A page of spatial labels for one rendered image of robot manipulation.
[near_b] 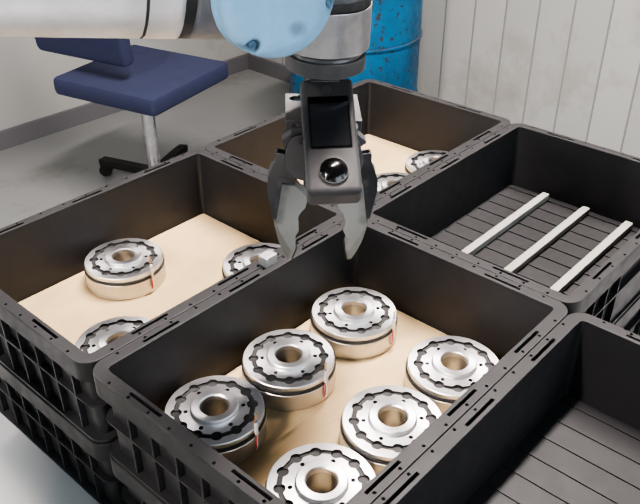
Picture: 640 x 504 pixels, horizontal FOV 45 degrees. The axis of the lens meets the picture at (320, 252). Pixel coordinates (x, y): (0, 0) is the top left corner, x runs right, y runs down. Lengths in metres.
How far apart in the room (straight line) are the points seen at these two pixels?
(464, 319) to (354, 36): 0.40
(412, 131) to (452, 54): 2.05
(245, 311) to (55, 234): 0.30
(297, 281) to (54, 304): 0.32
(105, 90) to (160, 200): 1.62
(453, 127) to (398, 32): 1.66
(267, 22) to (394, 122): 0.95
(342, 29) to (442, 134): 0.72
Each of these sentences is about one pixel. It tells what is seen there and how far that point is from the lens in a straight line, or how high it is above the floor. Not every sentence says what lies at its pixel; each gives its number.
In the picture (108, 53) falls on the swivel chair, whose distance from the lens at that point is 2.75.
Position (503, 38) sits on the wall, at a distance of 3.28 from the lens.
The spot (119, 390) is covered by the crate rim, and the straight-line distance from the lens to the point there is 0.74.
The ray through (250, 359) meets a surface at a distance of 0.87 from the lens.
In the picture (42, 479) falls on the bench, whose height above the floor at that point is 0.70.
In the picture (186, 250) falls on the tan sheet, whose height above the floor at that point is 0.83.
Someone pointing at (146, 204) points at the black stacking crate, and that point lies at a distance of 1.13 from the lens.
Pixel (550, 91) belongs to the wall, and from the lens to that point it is 3.23.
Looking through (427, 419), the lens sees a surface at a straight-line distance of 0.80.
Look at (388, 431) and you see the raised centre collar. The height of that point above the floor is 0.87.
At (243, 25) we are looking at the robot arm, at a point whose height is 1.29.
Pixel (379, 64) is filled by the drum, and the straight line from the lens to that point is 2.97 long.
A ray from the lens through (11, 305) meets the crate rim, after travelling 0.88.
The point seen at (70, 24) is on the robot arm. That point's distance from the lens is 0.48.
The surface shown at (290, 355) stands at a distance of 0.88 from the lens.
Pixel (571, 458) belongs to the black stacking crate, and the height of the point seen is 0.83.
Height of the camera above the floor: 1.42
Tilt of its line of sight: 32 degrees down
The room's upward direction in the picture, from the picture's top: straight up
